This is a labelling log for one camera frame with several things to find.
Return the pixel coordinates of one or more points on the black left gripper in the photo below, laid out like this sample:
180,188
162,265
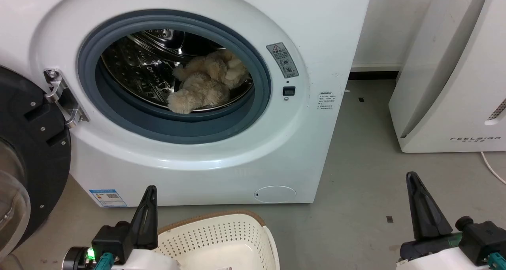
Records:
112,240

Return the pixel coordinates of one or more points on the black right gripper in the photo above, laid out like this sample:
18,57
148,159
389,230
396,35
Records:
480,238

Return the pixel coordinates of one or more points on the beige plush toy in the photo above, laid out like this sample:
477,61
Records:
201,84

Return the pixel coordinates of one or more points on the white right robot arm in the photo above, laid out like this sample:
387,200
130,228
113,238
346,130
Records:
442,262

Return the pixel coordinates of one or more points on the white perforated laundry basket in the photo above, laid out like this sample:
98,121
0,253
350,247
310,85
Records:
221,238

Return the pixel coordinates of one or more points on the white front-load washing machine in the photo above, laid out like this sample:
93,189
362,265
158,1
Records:
316,44

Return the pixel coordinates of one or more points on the blue energy label sticker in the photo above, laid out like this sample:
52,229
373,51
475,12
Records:
107,198

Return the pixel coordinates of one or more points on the grey rubber door gasket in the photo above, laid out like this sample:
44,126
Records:
178,132

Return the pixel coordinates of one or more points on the round drain filter cover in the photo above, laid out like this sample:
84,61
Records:
275,194

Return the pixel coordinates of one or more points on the white air purifier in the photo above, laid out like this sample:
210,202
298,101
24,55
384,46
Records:
454,84

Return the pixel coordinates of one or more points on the black round washer door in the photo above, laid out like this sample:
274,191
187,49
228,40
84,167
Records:
39,143

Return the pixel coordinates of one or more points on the white text sticker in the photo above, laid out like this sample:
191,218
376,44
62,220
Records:
326,101

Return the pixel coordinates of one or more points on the metal door hinge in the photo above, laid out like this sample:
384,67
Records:
59,93

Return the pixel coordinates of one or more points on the steel washer drum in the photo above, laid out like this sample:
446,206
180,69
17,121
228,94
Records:
134,64

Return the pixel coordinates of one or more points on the black door lock slot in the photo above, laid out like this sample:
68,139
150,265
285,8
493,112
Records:
289,91

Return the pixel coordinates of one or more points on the grey warning label sticker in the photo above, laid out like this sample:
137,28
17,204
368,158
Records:
282,60

